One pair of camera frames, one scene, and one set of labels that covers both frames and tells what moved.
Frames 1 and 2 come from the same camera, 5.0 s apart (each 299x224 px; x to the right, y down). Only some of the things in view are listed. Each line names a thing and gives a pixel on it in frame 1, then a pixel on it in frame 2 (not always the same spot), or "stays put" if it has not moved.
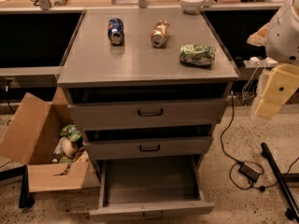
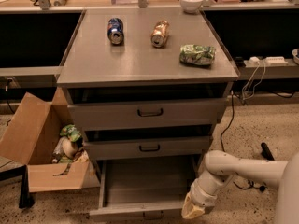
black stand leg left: x=25 y=199 stays put
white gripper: x=284 y=37 to x=203 y=196
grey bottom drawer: x=152 y=187 stays put
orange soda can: x=160 y=34 stays put
